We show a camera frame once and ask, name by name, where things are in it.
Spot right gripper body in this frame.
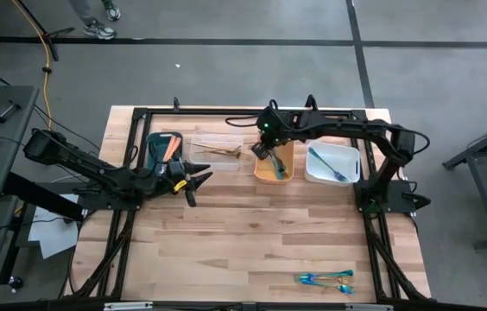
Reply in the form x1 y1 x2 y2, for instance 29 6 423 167
250 106 293 162

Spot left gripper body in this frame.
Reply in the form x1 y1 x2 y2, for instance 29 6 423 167
151 157 198 209

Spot clear plastic bin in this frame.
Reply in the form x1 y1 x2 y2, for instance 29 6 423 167
189 132 244 171

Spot teal plastic bin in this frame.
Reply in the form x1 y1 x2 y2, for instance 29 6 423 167
144 131 184 172

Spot yellow plastic bin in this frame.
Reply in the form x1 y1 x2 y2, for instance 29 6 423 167
253 137 296 185

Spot white plastic bin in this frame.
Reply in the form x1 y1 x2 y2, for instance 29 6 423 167
304 140 362 187

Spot white paper sheets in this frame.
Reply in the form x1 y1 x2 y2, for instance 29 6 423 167
27 193 81 260

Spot black desk support beam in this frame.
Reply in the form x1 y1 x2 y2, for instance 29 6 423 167
1 171 87 224

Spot person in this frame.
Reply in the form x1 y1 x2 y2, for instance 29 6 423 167
68 0 123 41

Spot black tripod stand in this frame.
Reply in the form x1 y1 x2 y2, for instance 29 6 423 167
9 0 76 62

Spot black aluminium table frame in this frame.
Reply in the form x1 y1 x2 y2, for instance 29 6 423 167
60 106 433 310

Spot silver metal bracket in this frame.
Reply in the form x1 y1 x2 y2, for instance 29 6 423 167
345 303 394 311
104 301 154 311

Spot yellow cable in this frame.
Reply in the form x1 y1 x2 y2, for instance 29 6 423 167
9 0 54 135

